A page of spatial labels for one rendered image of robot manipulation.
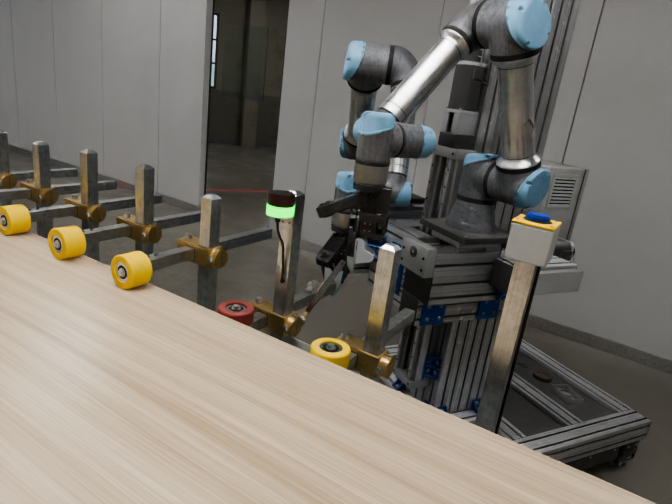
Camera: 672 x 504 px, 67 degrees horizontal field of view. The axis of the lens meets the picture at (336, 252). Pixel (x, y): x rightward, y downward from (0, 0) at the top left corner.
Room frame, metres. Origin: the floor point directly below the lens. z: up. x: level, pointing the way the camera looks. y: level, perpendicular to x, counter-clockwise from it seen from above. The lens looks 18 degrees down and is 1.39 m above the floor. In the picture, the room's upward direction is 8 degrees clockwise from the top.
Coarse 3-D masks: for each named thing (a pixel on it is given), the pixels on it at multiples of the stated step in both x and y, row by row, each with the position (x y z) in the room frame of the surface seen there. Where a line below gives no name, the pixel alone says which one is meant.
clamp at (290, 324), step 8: (256, 304) 1.13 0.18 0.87; (264, 304) 1.13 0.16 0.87; (272, 304) 1.14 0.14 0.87; (264, 312) 1.10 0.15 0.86; (272, 312) 1.09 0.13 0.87; (296, 312) 1.11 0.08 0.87; (272, 320) 1.09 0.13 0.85; (280, 320) 1.08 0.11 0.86; (288, 320) 1.07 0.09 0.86; (296, 320) 1.08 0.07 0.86; (264, 328) 1.10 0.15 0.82; (272, 328) 1.09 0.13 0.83; (280, 328) 1.07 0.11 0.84; (288, 328) 1.06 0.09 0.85; (296, 328) 1.08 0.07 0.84
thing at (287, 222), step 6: (270, 192) 1.05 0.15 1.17; (276, 192) 1.06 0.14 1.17; (282, 192) 1.07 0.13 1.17; (288, 192) 1.07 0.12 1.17; (270, 204) 1.04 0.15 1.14; (270, 216) 1.05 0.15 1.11; (276, 222) 1.06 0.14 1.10; (282, 222) 1.09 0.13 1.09; (288, 222) 1.08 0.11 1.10; (276, 228) 1.06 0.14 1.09; (282, 240) 1.07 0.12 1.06; (282, 246) 1.07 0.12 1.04; (282, 252) 1.08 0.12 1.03; (282, 258) 1.08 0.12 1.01; (282, 264) 1.08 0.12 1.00; (282, 270) 1.08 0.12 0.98; (282, 276) 1.08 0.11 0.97; (282, 282) 1.08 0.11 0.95
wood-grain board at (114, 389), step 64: (0, 256) 1.14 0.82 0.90; (0, 320) 0.84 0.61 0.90; (64, 320) 0.87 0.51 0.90; (128, 320) 0.91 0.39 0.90; (192, 320) 0.94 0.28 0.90; (0, 384) 0.65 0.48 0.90; (64, 384) 0.67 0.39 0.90; (128, 384) 0.69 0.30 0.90; (192, 384) 0.72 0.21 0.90; (256, 384) 0.74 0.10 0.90; (320, 384) 0.77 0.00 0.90; (0, 448) 0.52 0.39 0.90; (64, 448) 0.54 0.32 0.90; (128, 448) 0.55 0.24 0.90; (192, 448) 0.57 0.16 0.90; (256, 448) 0.59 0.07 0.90; (320, 448) 0.60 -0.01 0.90; (384, 448) 0.62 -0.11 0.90; (448, 448) 0.64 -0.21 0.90; (512, 448) 0.66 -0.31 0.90
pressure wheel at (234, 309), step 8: (224, 304) 1.02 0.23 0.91; (232, 304) 1.04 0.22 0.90; (240, 304) 1.04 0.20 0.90; (248, 304) 1.04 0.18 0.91; (224, 312) 0.99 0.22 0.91; (232, 312) 0.99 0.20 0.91; (240, 312) 0.99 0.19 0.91; (248, 312) 1.00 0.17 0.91; (240, 320) 0.98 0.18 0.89; (248, 320) 1.00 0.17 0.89
